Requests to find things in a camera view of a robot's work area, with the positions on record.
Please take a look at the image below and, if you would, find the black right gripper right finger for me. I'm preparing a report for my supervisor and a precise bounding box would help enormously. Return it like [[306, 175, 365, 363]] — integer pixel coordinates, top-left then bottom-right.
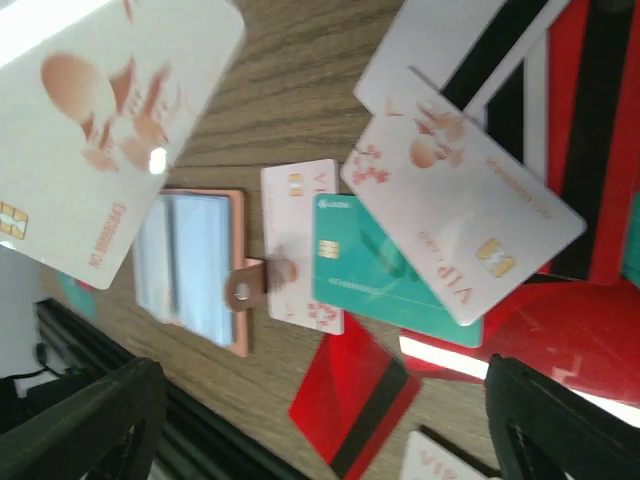
[[485, 354, 639, 479]]

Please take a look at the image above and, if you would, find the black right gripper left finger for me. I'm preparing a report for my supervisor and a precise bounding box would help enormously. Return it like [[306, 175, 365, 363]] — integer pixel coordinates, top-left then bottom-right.
[[1, 358, 167, 479]]

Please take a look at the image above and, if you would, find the pink leather card holder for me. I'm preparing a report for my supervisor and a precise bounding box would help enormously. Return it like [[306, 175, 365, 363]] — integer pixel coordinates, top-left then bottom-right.
[[132, 188, 254, 357]]

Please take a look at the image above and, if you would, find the red card with stripe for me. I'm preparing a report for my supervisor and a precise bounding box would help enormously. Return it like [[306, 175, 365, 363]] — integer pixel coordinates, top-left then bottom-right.
[[289, 313, 422, 479]]

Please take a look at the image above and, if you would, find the white VIP chip card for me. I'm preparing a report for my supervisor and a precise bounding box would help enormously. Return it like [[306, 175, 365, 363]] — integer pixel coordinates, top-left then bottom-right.
[[341, 67, 586, 325]]

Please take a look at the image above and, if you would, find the teal chip card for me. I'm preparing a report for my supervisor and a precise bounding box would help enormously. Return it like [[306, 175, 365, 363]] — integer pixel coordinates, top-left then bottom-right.
[[312, 194, 483, 348]]

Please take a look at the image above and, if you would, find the white floral VIP card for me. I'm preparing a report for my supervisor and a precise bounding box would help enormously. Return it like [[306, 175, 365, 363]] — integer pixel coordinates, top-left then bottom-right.
[[261, 159, 344, 335]]

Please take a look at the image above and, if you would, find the black aluminium frame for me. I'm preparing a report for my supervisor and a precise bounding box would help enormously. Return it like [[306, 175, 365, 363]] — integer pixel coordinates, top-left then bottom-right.
[[35, 298, 304, 479]]

